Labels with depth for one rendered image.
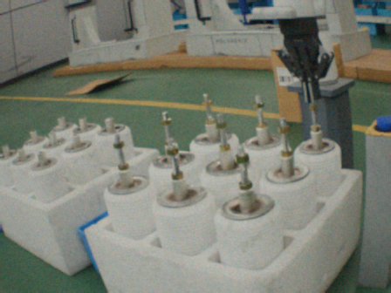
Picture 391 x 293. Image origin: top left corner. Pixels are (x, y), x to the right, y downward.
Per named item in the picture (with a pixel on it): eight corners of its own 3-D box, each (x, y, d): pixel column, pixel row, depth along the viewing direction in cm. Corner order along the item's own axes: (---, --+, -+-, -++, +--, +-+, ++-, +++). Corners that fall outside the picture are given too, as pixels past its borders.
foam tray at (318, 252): (222, 225, 114) (211, 155, 109) (359, 243, 89) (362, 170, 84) (111, 299, 86) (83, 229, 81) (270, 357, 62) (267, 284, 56)
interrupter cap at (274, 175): (318, 174, 70) (318, 171, 70) (278, 190, 68) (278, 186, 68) (296, 162, 77) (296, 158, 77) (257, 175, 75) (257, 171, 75)
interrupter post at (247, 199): (258, 205, 65) (257, 183, 64) (254, 213, 63) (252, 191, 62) (242, 206, 66) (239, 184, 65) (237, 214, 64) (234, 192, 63)
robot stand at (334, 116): (323, 177, 128) (313, 74, 119) (360, 183, 118) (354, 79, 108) (297, 198, 119) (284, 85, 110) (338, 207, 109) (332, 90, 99)
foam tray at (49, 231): (85, 192, 149) (72, 139, 143) (173, 214, 124) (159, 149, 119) (5, 235, 121) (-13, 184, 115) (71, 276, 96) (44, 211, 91)
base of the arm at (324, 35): (317, 77, 115) (305, 17, 110) (343, 80, 109) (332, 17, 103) (299, 84, 110) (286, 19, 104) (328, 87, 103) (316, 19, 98)
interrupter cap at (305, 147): (291, 152, 82) (290, 148, 82) (314, 139, 86) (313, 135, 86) (320, 159, 76) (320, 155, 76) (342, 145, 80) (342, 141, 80)
